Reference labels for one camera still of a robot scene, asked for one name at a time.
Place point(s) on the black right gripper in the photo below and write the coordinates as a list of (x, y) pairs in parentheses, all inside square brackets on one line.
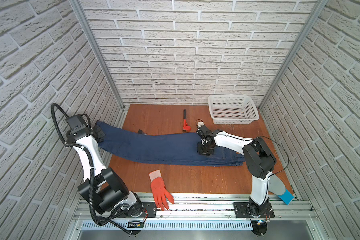
[(200, 151)]

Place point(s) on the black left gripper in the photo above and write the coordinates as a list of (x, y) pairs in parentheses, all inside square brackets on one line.
[(96, 127)]

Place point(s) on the blue denim trousers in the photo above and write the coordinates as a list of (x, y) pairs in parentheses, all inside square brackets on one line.
[(175, 149)]

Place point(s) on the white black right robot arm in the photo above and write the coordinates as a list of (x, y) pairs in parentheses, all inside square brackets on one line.
[(258, 156)]

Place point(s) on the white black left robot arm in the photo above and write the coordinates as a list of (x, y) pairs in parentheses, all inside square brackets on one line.
[(102, 188)]

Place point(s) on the white tape roll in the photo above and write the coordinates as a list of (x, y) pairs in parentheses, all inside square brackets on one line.
[(200, 123)]

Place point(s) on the red black pipe wrench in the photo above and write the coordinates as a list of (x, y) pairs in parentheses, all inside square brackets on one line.
[(186, 127)]

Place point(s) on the white plastic perforated basket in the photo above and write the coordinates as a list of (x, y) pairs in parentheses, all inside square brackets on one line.
[(232, 109)]

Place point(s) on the red work glove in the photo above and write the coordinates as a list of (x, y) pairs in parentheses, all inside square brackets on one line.
[(160, 194)]

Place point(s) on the grey work glove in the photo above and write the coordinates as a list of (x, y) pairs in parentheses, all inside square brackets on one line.
[(276, 185)]

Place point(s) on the teal cloth piece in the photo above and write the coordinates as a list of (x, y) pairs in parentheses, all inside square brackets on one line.
[(286, 197)]

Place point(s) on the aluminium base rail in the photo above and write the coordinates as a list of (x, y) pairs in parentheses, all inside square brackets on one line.
[(216, 212)]

